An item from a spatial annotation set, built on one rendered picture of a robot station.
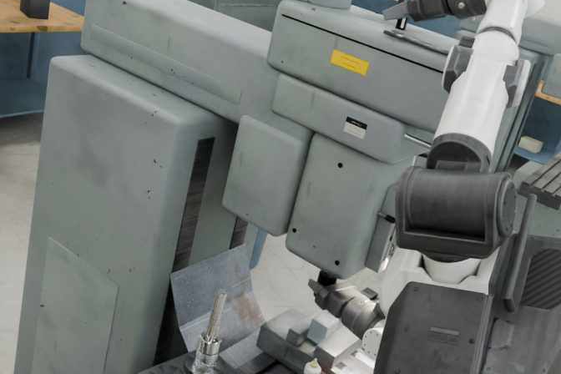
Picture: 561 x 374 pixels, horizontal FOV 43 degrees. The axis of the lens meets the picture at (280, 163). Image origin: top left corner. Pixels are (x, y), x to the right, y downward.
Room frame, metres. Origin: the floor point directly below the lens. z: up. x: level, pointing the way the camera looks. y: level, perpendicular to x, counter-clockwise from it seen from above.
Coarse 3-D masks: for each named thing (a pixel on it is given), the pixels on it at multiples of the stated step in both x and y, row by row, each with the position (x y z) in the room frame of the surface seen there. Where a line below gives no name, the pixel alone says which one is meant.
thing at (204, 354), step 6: (198, 348) 1.24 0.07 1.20; (204, 348) 1.23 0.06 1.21; (210, 348) 1.23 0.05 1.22; (216, 348) 1.23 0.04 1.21; (198, 354) 1.23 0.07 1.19; (204, 354) 1.23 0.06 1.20; (210, 354) 1.23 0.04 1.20; (216, 354) 1.24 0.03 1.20; (198, 360) 1.23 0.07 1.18; (204, 360) 1.23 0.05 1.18; (210, 360) 1.23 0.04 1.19; (216, 360) 1.24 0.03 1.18; (198, 366) 1.23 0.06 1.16; (204, 366) 1.23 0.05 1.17; (210, 366) 1.23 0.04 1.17
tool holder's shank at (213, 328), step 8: (216, 296) 1.24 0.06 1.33; (224, 296) 1.24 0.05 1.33; (216, 304) 1.24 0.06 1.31; (224, 304) 1.24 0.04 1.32; (216, 312) 1.24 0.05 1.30; (216, 320) 1.24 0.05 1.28; (208, 328) 1.24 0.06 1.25; (216, 328) 1.24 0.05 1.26; (208, 336) 1.24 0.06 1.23; (216, 336) 1.24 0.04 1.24
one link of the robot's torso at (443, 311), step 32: (416, 256) 0.99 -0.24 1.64; (512, 256) 0.98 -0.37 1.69; (544, 256) 0.96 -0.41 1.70; (384, 288) 0.98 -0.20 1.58; (416, 288) 0.95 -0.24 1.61; (448, 288) 0.93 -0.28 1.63; (480, 288) 0.91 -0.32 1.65; (512, 288) 0.90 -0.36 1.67; (544, 288) 0.92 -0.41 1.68; (416, 320) 0.91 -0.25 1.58; (448, 320) 0.90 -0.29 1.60; (480, 320) 0.88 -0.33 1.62; (512, 320) 0.89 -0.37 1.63; (544, 320) 0.88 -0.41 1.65; (384, 352) 0.91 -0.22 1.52; (416, 352) 0.88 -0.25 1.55; (448, 352) 0.86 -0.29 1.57; (480, 352) 0.85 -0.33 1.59; (512, 352) 0.85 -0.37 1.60; (544, 352) 0.84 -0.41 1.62
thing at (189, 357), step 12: (180, 360) 1.26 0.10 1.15; (192, 360) 1.25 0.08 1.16; (144, 372) 1.19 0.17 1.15; (156, 372) 1.18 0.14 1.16; (168, 372) 1.19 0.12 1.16; (180, 372) 1.20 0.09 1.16; (192, 372) 1.21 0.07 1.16; (204, 372) 1.22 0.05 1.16; (216, 372) 1.23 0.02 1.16; (228, 372) 1.26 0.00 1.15
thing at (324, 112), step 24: (288, 96) 1.56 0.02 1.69; (312, 96) 1.53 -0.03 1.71; (336, 96) 1.50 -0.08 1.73; (312, 120) 1.52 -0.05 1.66; (336, 120) 1.49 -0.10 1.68; (360, 120) 1.46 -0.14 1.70; (384, 120) 1.43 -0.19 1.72; (360, 144) 1.45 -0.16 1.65; (384, 144) 1.42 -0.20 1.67; (408, 144) 1.45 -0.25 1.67
